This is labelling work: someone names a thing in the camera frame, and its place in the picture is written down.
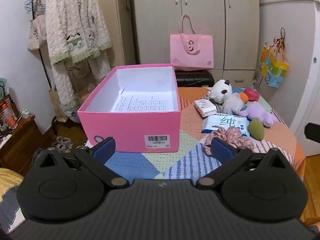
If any brown paper bag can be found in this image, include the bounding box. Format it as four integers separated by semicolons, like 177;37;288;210
48;90;68;122

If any black clothes rack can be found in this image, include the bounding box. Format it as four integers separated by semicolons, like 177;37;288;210
30;0;83;137

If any blue wet wipes pack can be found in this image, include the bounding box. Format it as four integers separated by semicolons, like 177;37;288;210
201;113;249;137

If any white paper sheet in box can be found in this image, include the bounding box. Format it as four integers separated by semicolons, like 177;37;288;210
111;90;178;113

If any colourful hanging paper bag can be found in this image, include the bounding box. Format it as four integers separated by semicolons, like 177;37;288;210
259;27;290;88

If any purple plush toy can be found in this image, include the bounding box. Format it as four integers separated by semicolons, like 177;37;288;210
238;102;277;127

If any small white tissue pack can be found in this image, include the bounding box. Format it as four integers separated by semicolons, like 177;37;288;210
194;99;217;118

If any red plush toy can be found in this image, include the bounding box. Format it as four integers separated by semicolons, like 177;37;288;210
244;88;260;102

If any pink tote bag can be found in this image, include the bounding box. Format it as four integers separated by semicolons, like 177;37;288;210
170;14;214;71

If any colourful patchwork tablecloth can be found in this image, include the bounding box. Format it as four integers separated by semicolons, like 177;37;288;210
105;88;305;182

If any cream knitted pyjama set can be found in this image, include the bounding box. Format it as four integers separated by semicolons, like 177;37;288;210
46;0;112;112

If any orange makeup sponge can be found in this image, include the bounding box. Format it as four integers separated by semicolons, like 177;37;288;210
239;92;249;104

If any panda plush toy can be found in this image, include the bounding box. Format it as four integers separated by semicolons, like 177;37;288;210
205;79;232;104

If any pink cardboard storage box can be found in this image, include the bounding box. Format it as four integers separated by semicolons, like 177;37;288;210
78;64;181;153

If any brown wooden side cabinet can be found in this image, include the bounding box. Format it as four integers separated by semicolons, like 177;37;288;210
1;95;42;175

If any white mesh bath pouf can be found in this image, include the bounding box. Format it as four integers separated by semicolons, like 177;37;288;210
221;93;245;115

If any beige wardrobe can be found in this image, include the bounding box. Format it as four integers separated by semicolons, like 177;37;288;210
132;0;259;87

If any black suitcase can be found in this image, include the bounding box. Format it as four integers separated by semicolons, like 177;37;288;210
175;70;215;87

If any pink floral scrunchie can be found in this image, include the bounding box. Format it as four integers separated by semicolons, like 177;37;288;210
203;127;254;156

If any beige canvas tote bag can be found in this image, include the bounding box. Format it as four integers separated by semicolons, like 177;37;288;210
27;0;47;51

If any green makeup sponge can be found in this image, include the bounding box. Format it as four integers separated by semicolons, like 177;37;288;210
248;119;265;140

